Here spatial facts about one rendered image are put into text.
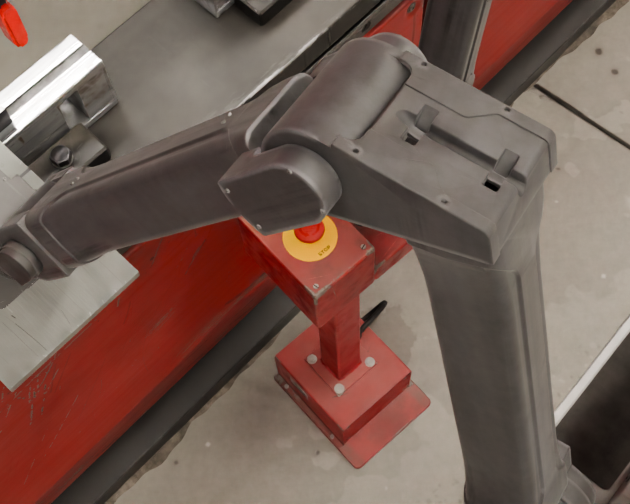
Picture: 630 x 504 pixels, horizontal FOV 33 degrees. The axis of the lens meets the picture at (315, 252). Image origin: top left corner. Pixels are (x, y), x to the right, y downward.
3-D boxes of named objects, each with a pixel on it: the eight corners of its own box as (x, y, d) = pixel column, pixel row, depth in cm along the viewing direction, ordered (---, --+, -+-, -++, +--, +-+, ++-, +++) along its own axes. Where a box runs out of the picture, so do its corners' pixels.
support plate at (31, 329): (12, 392, 110) (9, 390, 109) (-138, 235, 118) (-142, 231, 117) (140, 275, 115) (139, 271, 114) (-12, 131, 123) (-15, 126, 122)
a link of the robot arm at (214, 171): (350, 231, 52) (452, 93, 57) (277, 144, 50) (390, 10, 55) (20, 301, 86) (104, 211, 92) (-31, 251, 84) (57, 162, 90)
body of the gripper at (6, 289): (-50, 260, 99) (-47, 259, 92) (33, 188, 102) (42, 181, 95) (-1, 311, 100) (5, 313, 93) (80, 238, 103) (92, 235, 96)
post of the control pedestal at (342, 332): (339, 381, 200) (332, 270, 150) (320, 360, 201) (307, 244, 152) (361, 362, 201) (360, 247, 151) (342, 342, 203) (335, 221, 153)
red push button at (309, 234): (308, 257, 139) (307, 246, 135) (288, 237, 140) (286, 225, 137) (331, 238, 140) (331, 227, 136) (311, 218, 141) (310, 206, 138)
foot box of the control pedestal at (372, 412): (357, 471, 205) (357, 457, 194) (273, 378, 213) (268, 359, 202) (432, 403, 209) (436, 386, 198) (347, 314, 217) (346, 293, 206)
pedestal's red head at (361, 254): (318, 330, 147) (313, 281, 130) (244, 251, 152) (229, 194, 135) (424, 240, 151) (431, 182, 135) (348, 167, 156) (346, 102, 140)
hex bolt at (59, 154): (61, 173, 130) (58, 167, 129) (47, 159, 131) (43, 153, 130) (78, 158, 131) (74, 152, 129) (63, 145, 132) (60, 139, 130)
